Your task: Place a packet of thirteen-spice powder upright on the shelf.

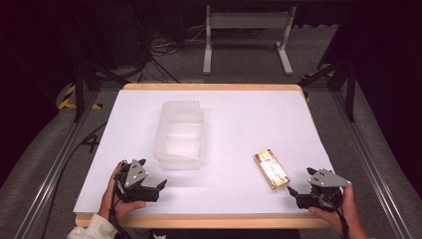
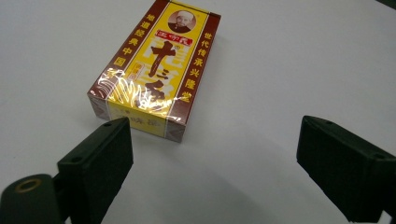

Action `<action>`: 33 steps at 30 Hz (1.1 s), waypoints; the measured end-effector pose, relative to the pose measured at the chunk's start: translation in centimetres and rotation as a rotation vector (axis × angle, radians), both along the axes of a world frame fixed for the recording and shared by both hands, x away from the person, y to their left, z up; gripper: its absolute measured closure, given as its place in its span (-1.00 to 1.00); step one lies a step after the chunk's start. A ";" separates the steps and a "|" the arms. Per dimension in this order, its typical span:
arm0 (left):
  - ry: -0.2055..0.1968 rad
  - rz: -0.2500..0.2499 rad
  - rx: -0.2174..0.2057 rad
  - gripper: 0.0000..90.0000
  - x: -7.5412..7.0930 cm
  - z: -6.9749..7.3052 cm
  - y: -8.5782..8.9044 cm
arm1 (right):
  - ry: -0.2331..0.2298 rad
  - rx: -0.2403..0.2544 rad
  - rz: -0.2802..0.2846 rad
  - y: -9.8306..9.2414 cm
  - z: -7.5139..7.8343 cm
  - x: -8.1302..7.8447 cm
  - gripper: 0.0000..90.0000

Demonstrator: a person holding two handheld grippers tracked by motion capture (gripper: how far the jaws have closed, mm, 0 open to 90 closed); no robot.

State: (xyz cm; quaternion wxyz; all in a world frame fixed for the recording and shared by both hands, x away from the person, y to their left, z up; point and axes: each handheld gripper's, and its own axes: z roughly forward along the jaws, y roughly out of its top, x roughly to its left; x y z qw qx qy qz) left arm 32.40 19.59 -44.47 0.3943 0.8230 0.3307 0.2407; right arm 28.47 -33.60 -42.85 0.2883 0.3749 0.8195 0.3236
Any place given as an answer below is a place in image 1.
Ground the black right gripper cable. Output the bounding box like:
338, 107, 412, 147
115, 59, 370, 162
317, 193, 351, 239

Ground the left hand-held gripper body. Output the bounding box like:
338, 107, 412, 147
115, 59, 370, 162
113, 158, 161, 204

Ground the wooden table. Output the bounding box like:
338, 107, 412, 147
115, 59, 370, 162
75, 83, 333, 230

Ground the white paper sheet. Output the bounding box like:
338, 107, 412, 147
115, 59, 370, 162
73, 89, 334, 215

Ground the yellow and brown snack packet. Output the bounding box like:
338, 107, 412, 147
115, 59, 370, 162
253, 148, 291, 191

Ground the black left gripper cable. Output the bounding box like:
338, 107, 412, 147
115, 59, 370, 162
107, 196, 132, 239

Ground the long black floor cable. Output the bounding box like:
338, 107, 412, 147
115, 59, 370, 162
41, 121, 108, 239

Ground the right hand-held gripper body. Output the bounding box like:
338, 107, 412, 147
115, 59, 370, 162
296, 167, 352, 212

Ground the aluminium floor rail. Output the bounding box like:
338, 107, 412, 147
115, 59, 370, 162
13, 89, 102, 239
329, 89, 414, 239

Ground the black tape floor mark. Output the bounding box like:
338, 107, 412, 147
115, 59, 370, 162
82, 133, 101, 154

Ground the black metal stand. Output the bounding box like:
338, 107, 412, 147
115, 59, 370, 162
71, 59, 131, 123
296, 59, 358, 122

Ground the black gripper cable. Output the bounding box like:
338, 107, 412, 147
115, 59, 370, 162
317, 193, 351, 239
107, 196, 132, 239

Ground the clear plastic container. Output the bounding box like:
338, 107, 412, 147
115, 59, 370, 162
152, 100, 205, 171

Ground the person's dark clothing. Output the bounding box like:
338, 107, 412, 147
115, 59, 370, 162
144, 228, 303, 239

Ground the person's right hand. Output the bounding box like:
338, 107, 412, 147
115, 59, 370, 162
307, 184, 362, 233

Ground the bundle of black floor cables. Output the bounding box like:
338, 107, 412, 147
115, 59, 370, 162
131, 24, 207, 84

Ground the person's left hand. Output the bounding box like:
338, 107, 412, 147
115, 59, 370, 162
99, 161, 147, 227

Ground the white metal stand frame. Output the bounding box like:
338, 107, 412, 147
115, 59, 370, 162
202, 5, 298, 76

